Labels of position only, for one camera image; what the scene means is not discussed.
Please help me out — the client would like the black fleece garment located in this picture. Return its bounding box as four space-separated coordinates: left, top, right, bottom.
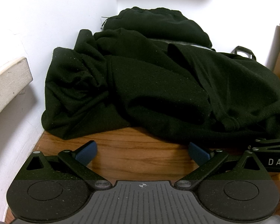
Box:
41 28 280 146

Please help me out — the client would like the black strap handle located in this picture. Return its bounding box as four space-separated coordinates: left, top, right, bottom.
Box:
231 46 257 60

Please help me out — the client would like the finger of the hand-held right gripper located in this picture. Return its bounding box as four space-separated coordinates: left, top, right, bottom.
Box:
248 137 280 154

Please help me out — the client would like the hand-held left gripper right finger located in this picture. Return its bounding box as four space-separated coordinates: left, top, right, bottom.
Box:
174 142 270 189

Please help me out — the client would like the beige window sill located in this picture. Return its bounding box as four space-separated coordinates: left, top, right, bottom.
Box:
0 57 33 125

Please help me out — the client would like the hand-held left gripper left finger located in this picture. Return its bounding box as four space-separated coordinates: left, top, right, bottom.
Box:
21 140 113 190

